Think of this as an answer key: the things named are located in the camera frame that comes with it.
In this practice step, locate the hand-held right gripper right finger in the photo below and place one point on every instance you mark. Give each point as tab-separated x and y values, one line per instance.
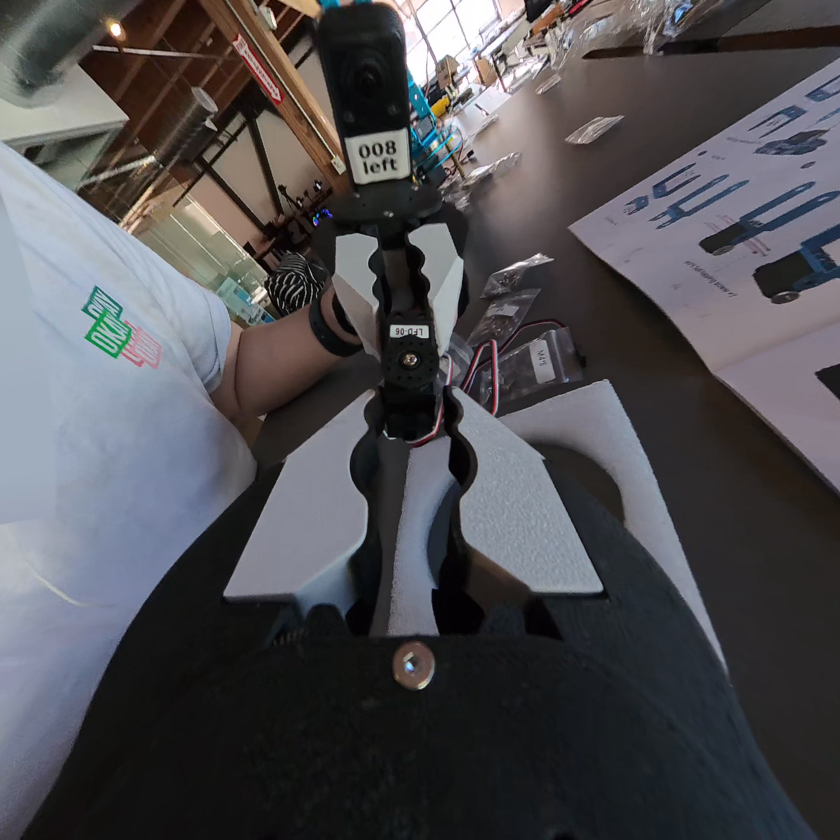
525	518

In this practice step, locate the grey metal ceiling duct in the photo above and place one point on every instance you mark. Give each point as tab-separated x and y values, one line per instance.
59	46

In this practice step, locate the clear plastic parts bag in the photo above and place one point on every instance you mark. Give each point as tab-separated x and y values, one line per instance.
518	274
489	169
505	318
550	82
538	364
594	130

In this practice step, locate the crumpled clear plastic wrap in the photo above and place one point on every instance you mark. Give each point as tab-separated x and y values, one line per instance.
676	26

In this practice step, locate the teal toy robot arm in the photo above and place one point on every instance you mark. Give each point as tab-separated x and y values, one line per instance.
430	131

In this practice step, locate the white foam frame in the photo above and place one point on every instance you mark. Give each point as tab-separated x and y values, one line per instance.
590	426

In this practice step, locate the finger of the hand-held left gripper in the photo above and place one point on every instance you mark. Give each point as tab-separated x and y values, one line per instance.
446	275
354	275

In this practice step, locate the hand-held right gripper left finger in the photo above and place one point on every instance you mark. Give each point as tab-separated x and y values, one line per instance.
302	525

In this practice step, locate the dark desk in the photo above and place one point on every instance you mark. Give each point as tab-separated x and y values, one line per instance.
754	558

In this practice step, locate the striped black white cloth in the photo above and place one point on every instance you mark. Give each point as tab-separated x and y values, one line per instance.
295	282

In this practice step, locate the printed instruction booklet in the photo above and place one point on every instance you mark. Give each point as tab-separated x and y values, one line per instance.
754	295

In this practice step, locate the red white hanging sign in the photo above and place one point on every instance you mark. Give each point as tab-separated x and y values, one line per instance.
256	69

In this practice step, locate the person's left forearm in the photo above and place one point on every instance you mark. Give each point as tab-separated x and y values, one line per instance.
275	367

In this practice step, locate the black wristband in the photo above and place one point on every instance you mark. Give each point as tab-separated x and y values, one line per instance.
327	328

